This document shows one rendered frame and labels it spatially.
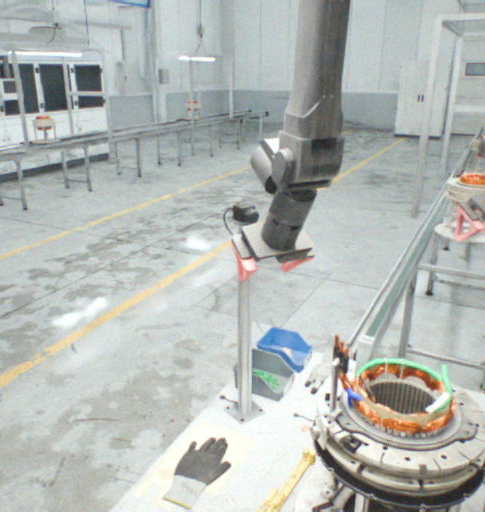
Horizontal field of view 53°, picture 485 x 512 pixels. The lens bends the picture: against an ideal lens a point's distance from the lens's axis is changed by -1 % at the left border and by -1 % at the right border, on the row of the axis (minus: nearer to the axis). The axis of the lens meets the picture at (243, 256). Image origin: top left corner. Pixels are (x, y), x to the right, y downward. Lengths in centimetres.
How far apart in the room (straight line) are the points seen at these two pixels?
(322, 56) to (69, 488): 218
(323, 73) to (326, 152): 10
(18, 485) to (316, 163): 218
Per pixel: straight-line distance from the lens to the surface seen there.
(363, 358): 108
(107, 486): 245
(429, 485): 96
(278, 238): 74
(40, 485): 254
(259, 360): 165
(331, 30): 63
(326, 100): 64
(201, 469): 131
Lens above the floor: 171
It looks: 21 degrees down
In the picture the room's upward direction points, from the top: straight up
